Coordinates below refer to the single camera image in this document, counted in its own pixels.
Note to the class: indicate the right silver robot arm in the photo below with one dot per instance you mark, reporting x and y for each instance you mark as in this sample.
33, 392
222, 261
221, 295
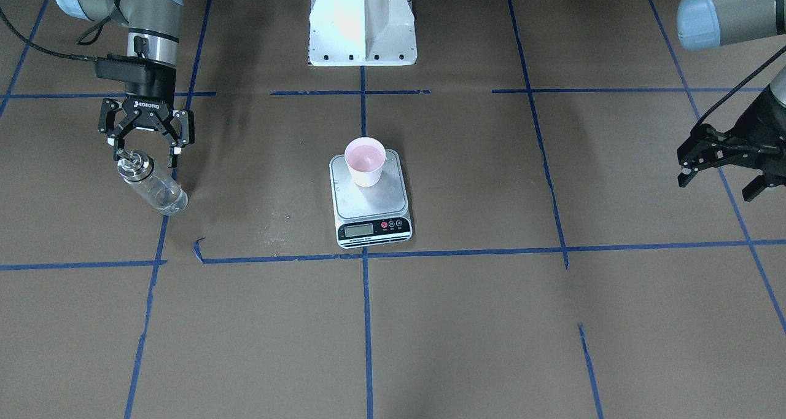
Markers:
153, 28

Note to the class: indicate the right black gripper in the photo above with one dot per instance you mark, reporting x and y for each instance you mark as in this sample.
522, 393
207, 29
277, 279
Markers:
149, 98

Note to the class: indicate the pink paper cup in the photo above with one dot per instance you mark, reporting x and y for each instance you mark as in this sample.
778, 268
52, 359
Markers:
365, 158

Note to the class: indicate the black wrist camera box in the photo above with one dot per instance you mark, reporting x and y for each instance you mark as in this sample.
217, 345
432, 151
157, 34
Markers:
124, 68

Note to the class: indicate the clear glass sauce bottle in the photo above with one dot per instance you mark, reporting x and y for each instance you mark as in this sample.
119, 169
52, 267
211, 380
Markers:
153, 183

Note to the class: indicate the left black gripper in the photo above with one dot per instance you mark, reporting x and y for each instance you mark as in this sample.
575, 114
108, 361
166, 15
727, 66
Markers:
767, 119

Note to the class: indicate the silver digital kitchen scale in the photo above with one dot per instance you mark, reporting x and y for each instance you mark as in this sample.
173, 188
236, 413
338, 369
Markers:
369, 216

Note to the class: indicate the brown paper table cover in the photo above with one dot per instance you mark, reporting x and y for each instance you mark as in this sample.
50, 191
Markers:
555, 269

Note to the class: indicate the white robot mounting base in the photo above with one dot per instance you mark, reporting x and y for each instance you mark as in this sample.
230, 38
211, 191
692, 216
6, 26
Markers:
362, 33

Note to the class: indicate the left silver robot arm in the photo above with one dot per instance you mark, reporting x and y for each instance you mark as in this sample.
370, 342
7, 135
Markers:
707, 24

